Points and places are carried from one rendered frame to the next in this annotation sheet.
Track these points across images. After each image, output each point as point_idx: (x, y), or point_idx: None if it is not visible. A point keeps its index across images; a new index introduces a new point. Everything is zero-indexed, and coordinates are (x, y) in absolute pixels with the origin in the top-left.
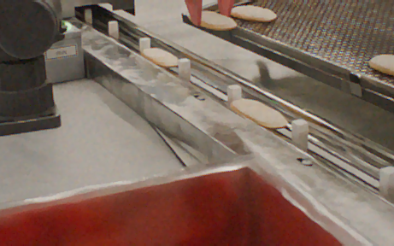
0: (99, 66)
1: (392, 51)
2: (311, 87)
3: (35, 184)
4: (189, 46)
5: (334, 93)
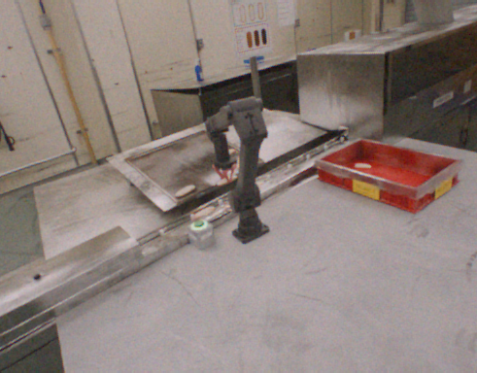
0: (215, 220)
1: None
2: (213, 193)
3: (298, 211)
4: (161, 224)
5: (218, 189)
